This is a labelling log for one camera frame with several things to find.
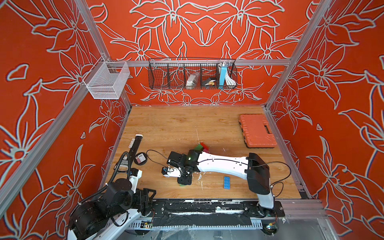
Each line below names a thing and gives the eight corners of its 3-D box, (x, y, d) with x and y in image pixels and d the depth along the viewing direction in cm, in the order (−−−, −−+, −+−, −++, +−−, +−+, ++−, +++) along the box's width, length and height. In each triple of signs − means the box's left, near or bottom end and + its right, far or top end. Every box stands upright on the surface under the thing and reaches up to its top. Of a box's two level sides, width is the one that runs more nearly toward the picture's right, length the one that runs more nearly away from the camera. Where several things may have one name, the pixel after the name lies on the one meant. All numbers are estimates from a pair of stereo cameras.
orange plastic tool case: (245, 149, 97) (248, 145, 92) (237, 118, 114) (239, 113, 110) (274, 149, 97) (278, 145, 92) (261, 118, 114) (264, 113, 110)
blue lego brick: (223, 188, 82) (224, 187, 80) (223, 177, 85) (224, 176, 84) (229, 189, 81) (230, 188, 79) (229, 178, 85) (230, 177, 83)
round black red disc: (133, 165, 90) (132, 163, 88) (136, 154, 95) (135, 152, 93) (146, 165, 90) (145, 163, 88) (148, 154, 95) (147, 152, 93)
